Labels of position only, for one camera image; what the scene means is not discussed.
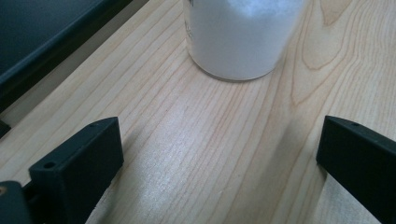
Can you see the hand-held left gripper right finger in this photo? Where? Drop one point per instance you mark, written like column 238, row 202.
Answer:
column 361, row 158

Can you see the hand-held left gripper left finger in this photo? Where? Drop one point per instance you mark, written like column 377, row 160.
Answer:
column 77, row 161

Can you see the white cylindrical bottle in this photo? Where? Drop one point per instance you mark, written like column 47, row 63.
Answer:
column 239, row 40

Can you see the black flat panel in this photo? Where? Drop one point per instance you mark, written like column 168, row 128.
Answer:
column 40, row 34

